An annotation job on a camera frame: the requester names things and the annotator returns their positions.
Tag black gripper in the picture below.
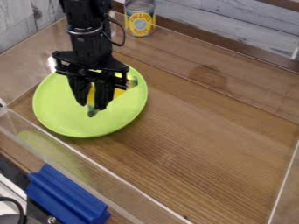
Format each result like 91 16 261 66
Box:
53 31 130 110

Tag yellow toy banana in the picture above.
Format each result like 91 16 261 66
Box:
87 75 138 117

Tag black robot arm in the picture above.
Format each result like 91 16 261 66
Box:
53 0 130 110

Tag green round plate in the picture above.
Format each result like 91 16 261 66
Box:
33 67 149 138

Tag yellow labelled tin can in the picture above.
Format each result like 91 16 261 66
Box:
125 0 157 38

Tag blue plastic block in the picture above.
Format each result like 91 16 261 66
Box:
26 164 111 224

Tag clear acrylic front wall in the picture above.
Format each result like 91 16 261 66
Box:
0 107 193 224

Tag black cable bottom left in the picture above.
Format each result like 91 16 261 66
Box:
0 195 29 224

